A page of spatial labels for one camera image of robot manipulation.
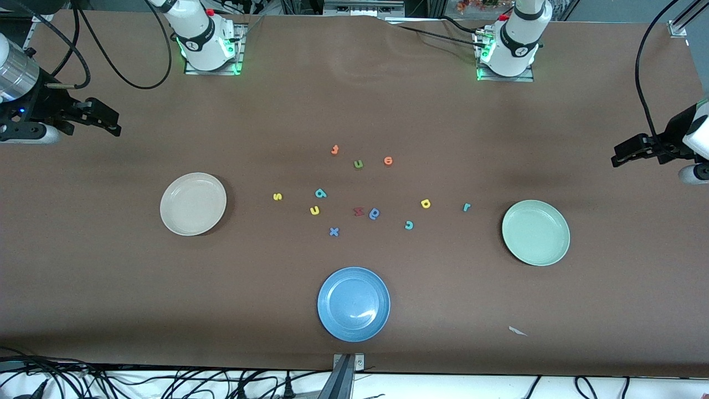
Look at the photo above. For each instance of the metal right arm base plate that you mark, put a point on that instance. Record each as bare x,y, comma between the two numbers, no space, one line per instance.
213,72

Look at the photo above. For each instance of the orange red decoration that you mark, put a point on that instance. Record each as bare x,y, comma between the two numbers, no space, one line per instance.
476,5

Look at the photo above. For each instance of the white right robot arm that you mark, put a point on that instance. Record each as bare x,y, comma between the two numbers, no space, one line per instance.
202,39

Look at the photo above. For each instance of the white paper scrap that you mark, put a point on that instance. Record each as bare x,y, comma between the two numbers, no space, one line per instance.
516,331

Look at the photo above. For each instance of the grey power strip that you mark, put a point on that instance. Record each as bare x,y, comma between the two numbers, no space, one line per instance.
363,8

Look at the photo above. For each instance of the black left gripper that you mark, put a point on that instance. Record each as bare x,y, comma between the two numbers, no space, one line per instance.
671,134

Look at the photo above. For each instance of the light green round plate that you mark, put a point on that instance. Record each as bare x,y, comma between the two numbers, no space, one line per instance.
535,233

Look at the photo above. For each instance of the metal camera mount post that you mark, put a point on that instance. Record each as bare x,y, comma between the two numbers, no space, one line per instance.
342,382

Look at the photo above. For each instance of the blue round plate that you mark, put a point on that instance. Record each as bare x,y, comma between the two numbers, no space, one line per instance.
353,305

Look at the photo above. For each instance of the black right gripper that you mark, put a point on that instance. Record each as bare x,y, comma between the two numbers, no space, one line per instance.
45,103

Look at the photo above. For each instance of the beige brown round plate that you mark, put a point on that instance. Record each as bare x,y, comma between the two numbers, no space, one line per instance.
193,204

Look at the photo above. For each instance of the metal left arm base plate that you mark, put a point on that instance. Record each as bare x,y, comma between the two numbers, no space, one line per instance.
507,79

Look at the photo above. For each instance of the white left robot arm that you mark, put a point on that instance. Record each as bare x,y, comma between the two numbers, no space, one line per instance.
518,39

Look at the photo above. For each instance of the black power plug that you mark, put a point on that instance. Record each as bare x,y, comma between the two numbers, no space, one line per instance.
288,388
241,392

